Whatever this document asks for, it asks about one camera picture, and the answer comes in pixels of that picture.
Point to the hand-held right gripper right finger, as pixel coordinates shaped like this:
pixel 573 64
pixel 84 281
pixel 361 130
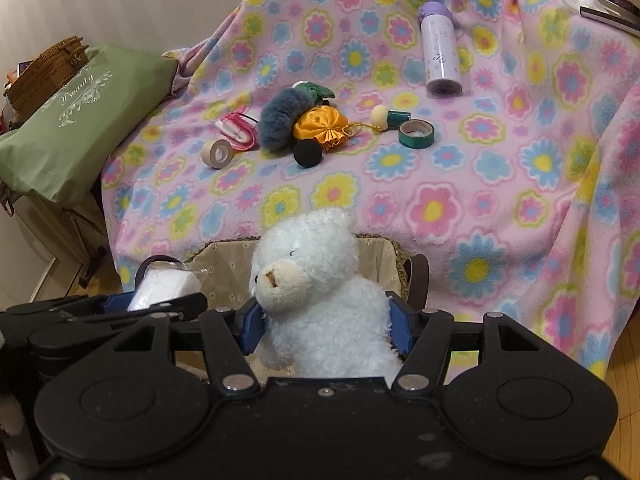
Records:
pixel 401 327

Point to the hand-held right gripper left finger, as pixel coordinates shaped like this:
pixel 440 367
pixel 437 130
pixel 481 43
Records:
pixel 251 327

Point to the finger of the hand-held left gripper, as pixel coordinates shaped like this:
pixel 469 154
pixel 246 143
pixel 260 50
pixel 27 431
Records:
pixel 190 304
pixel 117 302

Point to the white tissue packet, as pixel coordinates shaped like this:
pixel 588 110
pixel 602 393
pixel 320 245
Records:
pixel 165 285

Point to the woven basket with beige liner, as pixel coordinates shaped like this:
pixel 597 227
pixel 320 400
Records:
pixel 225 270

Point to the white teddy bear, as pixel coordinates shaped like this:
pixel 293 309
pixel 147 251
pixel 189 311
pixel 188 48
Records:
pixel 320 310

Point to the beige tape roll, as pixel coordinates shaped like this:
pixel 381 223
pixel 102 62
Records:
pixel 212 156

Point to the cream teal wooden mushroom toy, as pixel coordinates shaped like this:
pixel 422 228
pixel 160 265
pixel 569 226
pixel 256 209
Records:
pixel 400 118

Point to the pink floral fleece blanket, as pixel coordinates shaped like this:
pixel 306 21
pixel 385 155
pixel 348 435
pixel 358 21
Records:
pixel 450 170

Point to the green printed bag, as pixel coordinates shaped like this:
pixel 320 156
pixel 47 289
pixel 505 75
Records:
pixel 75 125

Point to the black foam ball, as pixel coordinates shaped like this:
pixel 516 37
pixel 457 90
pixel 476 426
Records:
pixel 308 154

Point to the green tape roll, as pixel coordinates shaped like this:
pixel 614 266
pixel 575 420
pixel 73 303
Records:
pixel 406 139

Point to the blue-grey fluffy pouch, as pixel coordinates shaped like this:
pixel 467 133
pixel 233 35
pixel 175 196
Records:
pixel 282 115

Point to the brown wicker basket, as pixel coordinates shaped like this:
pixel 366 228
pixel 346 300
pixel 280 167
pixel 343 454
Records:
pixel 45 72

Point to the green plush toy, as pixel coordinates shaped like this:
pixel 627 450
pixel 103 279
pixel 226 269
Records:
pixel 322 91

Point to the purple white bottle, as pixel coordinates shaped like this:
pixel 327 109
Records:
pixel 442 55

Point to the dark book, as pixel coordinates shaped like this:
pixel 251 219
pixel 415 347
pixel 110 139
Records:
pixel 610 17

